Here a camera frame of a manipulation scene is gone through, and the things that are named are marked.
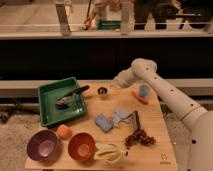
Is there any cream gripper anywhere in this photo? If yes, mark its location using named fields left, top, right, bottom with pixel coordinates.
left=111, top=75, right=125, bottom=88

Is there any blue cloth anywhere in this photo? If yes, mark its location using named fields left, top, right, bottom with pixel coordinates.
left=95, top=107, right=132, bottom=133

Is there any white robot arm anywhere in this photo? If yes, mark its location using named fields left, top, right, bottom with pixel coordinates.
left=112, top=58, right=213, bottom=171

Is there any blue cup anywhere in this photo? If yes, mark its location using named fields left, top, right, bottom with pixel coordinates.
left=139, top=85, right=150, bottom=98

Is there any small metal cup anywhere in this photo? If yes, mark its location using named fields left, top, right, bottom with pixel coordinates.
left=97, top=87, right=108, bottom=99

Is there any red carrot toy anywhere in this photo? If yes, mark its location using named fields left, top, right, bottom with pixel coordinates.
left=131, top=91, right=149, bottom=105

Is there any wooden board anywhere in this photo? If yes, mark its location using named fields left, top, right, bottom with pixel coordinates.
left=25, top=82, right=178, bottom=171

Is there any dark red grapes bunch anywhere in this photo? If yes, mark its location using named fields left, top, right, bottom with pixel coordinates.
left=125, top=129, right=156, bottom=149

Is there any green plastic tray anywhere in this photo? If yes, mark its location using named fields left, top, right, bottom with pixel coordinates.
left=38, top=77, right=89, bottom=128

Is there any yellow banana in dish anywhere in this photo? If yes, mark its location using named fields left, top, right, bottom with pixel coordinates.
left=94, top=143, right=126, bottom=164

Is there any orange bowl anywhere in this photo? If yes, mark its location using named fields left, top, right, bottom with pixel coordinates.
left=68, top=133, right=96, bottom=162

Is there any orange fruit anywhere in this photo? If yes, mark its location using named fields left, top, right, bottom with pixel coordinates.
left=57, top=124, right=72, bottom=139

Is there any purple bowl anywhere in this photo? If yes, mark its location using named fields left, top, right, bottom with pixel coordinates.
left=26, top=130, right=60, bottom=162

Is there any black handled metal spoon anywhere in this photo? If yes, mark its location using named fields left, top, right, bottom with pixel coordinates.
left=55, top=85, right=89, bottom=109

